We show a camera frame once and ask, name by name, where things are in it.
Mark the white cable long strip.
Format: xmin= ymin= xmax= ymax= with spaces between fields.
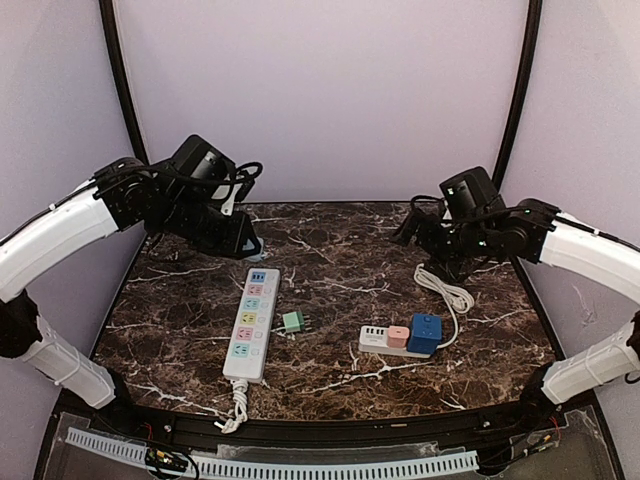
xmin=214 ymin=379 xmax=249 ymax=434

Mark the black front table rail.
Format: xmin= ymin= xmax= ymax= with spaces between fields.
xmin=54 ymin=387 xmax=571 ymax=456

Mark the pink plug adapter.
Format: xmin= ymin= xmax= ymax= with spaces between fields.
xmin=386 ymin=326 xmax=410 ymax=349

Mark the long white colourful power strip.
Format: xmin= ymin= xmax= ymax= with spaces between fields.
xmin=223 ymin=268 xmax=281 ymax=383

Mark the blue cube socket adapter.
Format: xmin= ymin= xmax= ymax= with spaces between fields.
xmin=406 ymin=313 xmax=442 ymax=355

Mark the small white power strip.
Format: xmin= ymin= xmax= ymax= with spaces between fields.
xmin=358 ymin=325 xmax=431 ymax=359

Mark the white coiled cable small strip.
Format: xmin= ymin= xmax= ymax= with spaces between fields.
xmin=413 ymin=263 xmax=475 ymax=350

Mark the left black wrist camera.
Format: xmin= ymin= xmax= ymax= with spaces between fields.
xmin=171 ymin=134 xmax=236 ymax=181

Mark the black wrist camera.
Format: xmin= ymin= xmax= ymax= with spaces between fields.
xmin=171 ymin=134 xmax=236 ymax=181
xmin=439 ymin=166 xmax=506 ymax=220

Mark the white slotted cable duct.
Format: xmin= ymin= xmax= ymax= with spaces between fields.
xmin=65 ymin=427 xmax=479 ymax=479

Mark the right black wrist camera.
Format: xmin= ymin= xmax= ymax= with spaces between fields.
xmin=439 ymin=166 xmax=506 ymax=220

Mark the green plug adapter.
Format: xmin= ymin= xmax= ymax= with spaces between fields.
xmin=282 ymin=311 xmax=305 ymax=333

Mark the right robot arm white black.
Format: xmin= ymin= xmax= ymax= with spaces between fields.
xmin=392 ymin=199 xmax=639 ymax=407

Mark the left black frame post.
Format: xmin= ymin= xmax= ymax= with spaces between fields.
xmin=98 ymin=0 xmax=149 ymax=165

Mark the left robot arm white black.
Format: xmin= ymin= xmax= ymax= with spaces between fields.
xmin=1 ymin=151 xmax=263 ymax=410

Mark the light blue plug adapter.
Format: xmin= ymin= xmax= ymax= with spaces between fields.
xmin=243 ymin=237 xmax=266 ymax=263

